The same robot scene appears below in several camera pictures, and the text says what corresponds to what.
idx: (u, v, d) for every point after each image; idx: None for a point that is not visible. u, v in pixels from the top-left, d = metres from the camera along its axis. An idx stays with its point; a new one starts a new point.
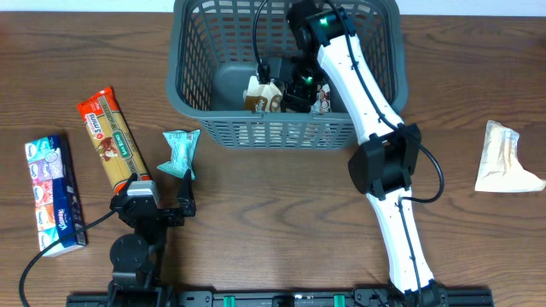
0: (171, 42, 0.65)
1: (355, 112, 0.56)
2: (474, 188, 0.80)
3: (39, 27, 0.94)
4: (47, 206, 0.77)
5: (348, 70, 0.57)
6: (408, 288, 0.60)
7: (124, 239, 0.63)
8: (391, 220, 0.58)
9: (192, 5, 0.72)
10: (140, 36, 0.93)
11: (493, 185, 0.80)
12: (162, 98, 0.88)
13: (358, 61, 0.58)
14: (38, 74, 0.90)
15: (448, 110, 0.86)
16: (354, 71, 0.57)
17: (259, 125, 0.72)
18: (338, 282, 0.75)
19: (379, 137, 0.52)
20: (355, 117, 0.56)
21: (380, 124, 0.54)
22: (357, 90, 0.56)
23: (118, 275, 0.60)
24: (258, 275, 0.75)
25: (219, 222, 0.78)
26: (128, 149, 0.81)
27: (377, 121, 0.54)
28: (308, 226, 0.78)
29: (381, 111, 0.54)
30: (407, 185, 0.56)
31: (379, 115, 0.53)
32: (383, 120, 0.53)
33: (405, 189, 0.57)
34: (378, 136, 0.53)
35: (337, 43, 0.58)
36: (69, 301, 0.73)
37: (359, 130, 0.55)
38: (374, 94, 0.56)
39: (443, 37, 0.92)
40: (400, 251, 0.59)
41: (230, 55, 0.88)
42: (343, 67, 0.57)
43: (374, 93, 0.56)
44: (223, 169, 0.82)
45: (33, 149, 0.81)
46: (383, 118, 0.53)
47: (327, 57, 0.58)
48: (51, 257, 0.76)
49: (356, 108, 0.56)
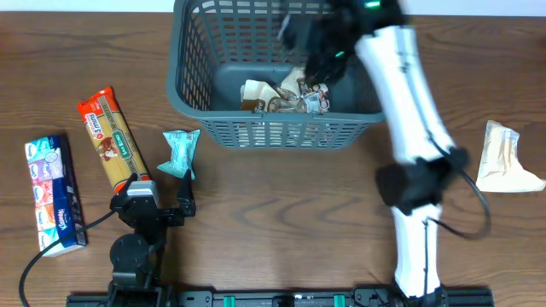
0: (171, 41, 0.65)
1: (397, 125, 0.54)
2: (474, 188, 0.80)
3: (39, 27, 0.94)
4: (47, 206, 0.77)
5: (397, 73, 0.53)
6: (413, 294, 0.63)
7: (124, 239, 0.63)
8: (413, 234, 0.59)
9: (192, 5, 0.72)
10: (140, 35, 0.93)
11: (494, 184, 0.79)
12: (162, 98, 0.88)
13: (409, 63, 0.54)
14: (38, 74, 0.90)
15: (448, 110, 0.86)
16: (403, 78, 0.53)
17: (259, 125, 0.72)
18: (338, 282, 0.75)
19: (423, 160, 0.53)
20: (397, 129, 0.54)
21: (426, 141, 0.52)
22: (405, 100, 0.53)
23: (117, 275, 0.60)
24: (258, 275, 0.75)
25: (220, 223, 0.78)
26: (128, 149, 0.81)
27: (425, 139, 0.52)
28: (308, 226, 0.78)
29: (429, 129, 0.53)
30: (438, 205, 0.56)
31: (427, 135, 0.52)
32: (431, 141, 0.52)
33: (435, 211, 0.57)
34: (422, 158, 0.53)
35: (385, 43, 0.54)
36: (69, 301, 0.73)
37: (401, 145, 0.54)
38: (424, 104, 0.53)
39: (443, 38, 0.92)
40: (415, 262, 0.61)
41: (230, 55, 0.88)
42: (391, 71, 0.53)
43: (423, 104, 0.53)
44: (224, 169, 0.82)
45: (33, 149, 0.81)
46: (432, 139, 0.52)
47: (374, 52, 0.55)
48: (51, 257, 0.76)
49: (400, 120, 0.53)
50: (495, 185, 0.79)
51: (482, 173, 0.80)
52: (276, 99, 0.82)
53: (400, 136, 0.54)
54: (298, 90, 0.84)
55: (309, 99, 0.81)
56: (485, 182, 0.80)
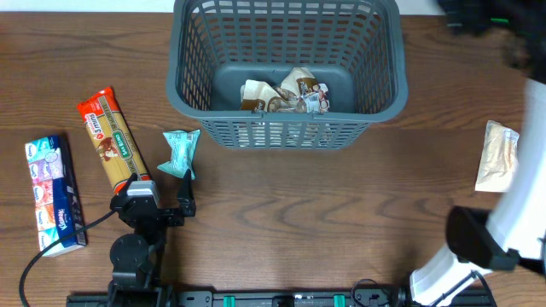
0: (171, 41, 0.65)
1: (519, 206, 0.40)
2: (474, 188, 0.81)
3: (40, 27, 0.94)
4: (47, 206, 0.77)
5: None
6: (418, 301, 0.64)
7: (124, 239, 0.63)
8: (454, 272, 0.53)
9: (192, 5, 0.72)
10: (140, 35, 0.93)
11: (493, 185, 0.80)
12: (162, 98, 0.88)
13: None
14: (38, 74, 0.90)
15: (448, 110, 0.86)
16: None
17: (259, 125, 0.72)
18: (338, 282, 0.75)
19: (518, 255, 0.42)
20: (514, 214, 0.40)
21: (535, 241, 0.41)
22: None
23: (118, 275, 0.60)
24: (258, 275, 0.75)
25: (220, 223, 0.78)
26: (128, 149, 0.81)
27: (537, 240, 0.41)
28: (308, 226, 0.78)
29: None
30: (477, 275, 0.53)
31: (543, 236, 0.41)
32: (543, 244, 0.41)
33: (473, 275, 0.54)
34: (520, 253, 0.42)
35: None
36: (69, 301, 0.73)
37: (503, 228, 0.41)
38: None
39: (443, 38, 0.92)
40: (438, 286, 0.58)
41: (230, 55, 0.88)
42: None
43: None
44: (224, 169, 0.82)
45: (33, 149, 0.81)
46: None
47: None
48: (51, 257, 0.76)
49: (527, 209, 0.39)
50: (494, 186, 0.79)
51: (481, 176, 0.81)
52: (276, 99, 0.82)
53: (508, 215, 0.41)
54: (298, 90, 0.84)
55: (310, 99, 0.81)
56: (483, 184, 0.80)
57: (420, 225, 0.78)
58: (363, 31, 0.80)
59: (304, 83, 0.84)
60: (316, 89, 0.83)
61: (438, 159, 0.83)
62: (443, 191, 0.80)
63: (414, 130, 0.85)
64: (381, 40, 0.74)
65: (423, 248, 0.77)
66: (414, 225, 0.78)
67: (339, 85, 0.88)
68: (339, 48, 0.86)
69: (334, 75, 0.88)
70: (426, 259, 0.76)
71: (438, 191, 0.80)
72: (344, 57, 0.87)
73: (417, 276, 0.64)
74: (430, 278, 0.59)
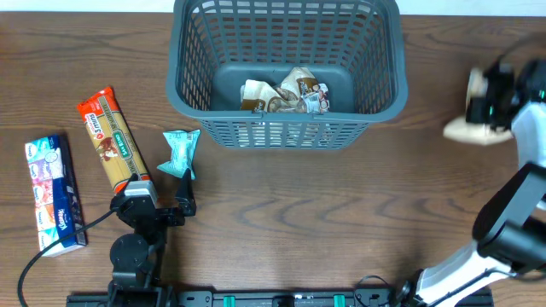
0: (171, 41, 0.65)
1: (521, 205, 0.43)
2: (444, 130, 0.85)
3: (40, 28, 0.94)
4: (47, 206, 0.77)
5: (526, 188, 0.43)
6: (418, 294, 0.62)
7: (124, 239, 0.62)
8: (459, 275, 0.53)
9: (192, 5, 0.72)
10: (140, 36, 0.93)
11: (458, 133, 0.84)
12: (162, 98, 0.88)
13: (519, 208, 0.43)
14: (38, 74, 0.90)
15: (448, 110, 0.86)
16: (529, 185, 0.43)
17: (259, 125, 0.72)
18: (338, 282, 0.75)
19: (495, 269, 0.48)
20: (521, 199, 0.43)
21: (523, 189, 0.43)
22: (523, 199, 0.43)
23: (118, 275, 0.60)
24: (258, 275, 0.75)
25: (220, 223, 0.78)
26: (128, 149, 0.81)
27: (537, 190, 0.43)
28: (308, 227, 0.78)
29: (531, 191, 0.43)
30: (488, 273, 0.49)
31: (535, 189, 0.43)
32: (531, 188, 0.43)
33: (486, 275, 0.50)
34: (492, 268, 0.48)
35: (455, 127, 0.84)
36: (69, 301, 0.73)
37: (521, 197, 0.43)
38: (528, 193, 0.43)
39: (443, 37, 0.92)
40: (439, 286, 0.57)
41: (230, 55, 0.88)
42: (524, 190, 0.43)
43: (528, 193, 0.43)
44: (224, 169, 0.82)
45: (33, 149, 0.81)
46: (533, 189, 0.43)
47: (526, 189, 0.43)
48: (50, 257, 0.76)
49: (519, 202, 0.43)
50: (463, 134, 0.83)
51: (454, 123, 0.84)
52: (276, 99, 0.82)
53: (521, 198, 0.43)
54: (298, 90, 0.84)
55: (310, 99, 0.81)
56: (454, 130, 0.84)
57: (420, 225, 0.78)
58: (363, 31, 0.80)
59: (304, 83, 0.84)
60: (316, 89, 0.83)
61: (438, 159, 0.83)
62: (443, 191, 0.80)
63: (414, 130, 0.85)
64: (382, 39, 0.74)
65: (423, 248, 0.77)
66: (413, 225, 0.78)
67: (339, 85, 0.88)
68: (339, 48, 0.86)
69: (334, 75, 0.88)
70: (426, 259, 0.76)
71: (438, 192, 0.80)
72: (344, 57, 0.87)
73: (427, 274, 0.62)
74: (445, 270, 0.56)
